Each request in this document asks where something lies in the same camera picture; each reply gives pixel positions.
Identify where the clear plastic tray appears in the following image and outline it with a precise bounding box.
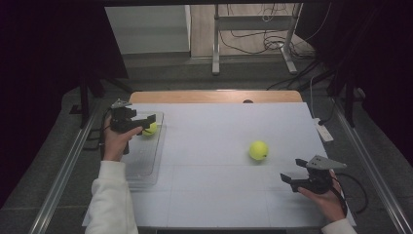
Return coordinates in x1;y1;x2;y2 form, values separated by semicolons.
125;111;168;189

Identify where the black plug with cable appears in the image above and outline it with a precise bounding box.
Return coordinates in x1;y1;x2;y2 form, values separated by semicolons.
318;97;337;127

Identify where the white cabinet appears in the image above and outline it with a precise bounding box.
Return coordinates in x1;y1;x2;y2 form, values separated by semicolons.
104;4;192;56

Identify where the hand-held gripper black cable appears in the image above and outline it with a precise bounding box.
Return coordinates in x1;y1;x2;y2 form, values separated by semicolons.
82;108;113;152
330;172;370;216

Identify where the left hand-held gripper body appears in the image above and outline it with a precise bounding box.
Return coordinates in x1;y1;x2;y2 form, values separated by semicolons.
109;98;144;134

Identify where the aluminium floor rail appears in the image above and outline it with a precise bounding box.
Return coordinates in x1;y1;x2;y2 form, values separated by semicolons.
28;106;100;234
333;98;413;234

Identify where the grey metal desk frame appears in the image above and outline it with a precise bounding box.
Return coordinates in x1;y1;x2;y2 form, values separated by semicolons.
211;3;304;76

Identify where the tangle of black floor cables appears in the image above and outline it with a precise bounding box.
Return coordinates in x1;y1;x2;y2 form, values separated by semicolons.
218;3;332;57

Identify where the dark curtain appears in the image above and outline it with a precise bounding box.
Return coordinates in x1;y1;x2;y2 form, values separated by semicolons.
296;0;413;170
0;0;129;209

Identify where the white power strip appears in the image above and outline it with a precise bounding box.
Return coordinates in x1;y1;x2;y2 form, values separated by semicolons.
313;117;335;143

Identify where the yellow tennis ball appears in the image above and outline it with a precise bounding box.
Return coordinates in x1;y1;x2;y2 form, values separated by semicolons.
248;140;270;161
141;121;159;137

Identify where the white power strip cable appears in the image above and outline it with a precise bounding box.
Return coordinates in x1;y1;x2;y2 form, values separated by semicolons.
309;75;318;121

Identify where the person's right hand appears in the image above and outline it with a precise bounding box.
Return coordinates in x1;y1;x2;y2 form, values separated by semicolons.
297;170;348;224

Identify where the right hand-held gripper black cable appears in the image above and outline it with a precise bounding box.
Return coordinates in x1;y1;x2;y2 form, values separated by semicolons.
330;172;370;216

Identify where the person's left hand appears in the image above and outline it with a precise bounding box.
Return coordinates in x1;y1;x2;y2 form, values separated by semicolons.
102;125;144;163

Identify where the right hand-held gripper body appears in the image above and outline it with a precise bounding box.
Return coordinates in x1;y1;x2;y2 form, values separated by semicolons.
289;154;348;195

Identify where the wooden table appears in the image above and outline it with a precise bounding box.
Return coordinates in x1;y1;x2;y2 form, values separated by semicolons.
129;90;304;105

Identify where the white work board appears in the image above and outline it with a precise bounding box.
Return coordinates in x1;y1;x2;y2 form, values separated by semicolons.
81;102;357;228

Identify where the black metal stand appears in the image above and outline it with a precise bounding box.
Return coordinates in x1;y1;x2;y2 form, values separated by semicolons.
326;71;358;129
68;74;134;130

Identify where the left hand-held gripper black cable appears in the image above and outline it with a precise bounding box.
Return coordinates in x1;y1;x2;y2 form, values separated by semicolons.
82;108;113;152

